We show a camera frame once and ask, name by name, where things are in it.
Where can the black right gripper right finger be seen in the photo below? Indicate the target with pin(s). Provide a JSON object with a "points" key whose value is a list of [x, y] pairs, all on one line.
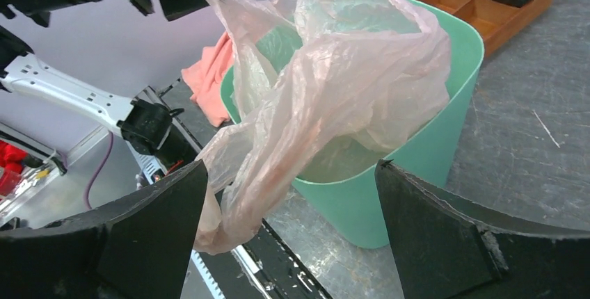
{"points": [[446, 246]]}

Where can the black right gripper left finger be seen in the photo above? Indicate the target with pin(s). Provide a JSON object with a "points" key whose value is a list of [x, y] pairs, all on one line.
{"points": [[137, 246]]}

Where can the green plastic trash bin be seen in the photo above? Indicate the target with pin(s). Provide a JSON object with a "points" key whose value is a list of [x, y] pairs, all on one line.
{"points": [[338, 181]]}

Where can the translucent pink trash bag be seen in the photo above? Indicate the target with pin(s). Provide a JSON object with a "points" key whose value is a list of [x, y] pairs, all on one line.
{"points": [[306, 72]]}

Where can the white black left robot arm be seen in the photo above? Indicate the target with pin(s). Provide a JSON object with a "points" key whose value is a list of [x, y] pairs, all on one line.
{"points": [[68, 66]]}

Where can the salmon pink cloth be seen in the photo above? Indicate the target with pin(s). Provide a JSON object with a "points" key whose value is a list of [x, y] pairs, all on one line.
{"points": [[204, 78]]}

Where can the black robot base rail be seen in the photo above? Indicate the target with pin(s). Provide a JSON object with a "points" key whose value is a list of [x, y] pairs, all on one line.
{"points": [[265, 267]]}

